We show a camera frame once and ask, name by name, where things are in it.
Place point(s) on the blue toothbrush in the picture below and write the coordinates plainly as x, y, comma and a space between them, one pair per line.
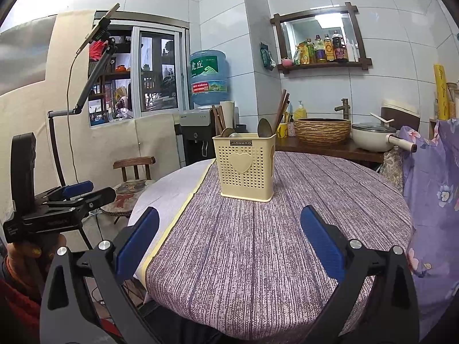
290, 107

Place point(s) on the yellow printed roll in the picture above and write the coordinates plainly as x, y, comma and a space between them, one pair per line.
441, 93

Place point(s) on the teal roll holder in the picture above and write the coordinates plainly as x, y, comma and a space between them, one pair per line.
241, 129

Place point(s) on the beige foam wall board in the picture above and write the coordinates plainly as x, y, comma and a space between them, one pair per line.
150, 139

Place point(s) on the yellow cup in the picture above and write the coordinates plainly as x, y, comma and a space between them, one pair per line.
282, 130

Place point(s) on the reddish brown chopstick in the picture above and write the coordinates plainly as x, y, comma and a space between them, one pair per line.
222, 118
216, 120

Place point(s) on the grey water dispenser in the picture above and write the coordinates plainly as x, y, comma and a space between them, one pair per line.
195, 136

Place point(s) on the white rice paddle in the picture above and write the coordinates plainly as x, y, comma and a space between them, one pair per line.
382, 117

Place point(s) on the wooden counter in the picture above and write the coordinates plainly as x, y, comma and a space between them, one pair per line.
322, 150

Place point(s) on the purple floral cloth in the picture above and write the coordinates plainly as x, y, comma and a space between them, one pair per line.
434, 193

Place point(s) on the round cat print cushion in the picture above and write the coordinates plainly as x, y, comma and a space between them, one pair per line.
127, 195

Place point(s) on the cream pot with glass lid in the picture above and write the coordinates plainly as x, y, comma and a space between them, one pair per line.
371, 138

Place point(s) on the blue water jug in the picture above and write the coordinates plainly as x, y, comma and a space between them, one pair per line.
209, 79

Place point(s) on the green hanging pouch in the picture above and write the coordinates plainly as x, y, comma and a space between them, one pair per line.
267, 57

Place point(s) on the small dark pump bottle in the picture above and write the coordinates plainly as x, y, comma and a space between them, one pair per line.
291, 127

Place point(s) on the wooden chair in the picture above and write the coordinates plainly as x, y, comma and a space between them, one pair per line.
134, 163

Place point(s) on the white plastic bottle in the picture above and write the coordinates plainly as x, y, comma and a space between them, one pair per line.
349, 52

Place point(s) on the aluminium sliding window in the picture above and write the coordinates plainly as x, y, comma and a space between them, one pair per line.
157, 75

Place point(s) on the dark soy sauce bottle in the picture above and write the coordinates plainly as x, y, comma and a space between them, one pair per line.
339, 49

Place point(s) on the small wooden box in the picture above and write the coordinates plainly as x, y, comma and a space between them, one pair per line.
433, 129

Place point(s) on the green capped oil bottle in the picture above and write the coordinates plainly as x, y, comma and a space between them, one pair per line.
310, 53

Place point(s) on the amber sauce bottle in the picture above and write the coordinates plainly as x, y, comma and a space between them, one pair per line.
329, 51

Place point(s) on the wooden mirror wall shelf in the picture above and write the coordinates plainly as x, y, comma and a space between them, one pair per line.
278, 39

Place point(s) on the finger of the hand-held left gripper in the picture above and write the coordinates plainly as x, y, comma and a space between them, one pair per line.
102, 196
79, 189

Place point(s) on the yellow snack packet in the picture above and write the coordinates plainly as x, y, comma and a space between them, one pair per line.
300, 54

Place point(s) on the dark brown chopstick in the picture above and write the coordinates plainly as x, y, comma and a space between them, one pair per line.
279, 114
284, 114

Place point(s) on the yellow soap pump bottle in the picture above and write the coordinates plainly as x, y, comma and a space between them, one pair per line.
300, 111

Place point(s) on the beige patterned cloth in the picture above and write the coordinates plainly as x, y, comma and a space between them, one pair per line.
392, 168

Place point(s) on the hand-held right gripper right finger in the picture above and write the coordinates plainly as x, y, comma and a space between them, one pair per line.
322, 243

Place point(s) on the yellow oil bottle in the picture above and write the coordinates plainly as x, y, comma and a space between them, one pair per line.
320, 52

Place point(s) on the pink bowl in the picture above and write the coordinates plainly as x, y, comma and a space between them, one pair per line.
286, 62

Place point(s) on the bronze faucet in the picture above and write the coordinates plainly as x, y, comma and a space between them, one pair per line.
345, 107

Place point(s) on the cream plastic utensil holder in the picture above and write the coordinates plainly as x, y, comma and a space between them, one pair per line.
244, 182

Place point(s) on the woven basin sink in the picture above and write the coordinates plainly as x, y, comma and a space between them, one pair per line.
322, 132

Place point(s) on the paper towel roll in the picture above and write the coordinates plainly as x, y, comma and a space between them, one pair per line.
227, 114

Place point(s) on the brown and white rice cooker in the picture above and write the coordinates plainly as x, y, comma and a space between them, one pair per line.
405, 114

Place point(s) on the smartphone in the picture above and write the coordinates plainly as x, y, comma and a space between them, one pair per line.
98, 27

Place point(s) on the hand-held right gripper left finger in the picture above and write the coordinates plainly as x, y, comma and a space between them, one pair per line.
138, 243

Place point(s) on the person's left hand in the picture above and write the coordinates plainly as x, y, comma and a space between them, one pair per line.
21, 261

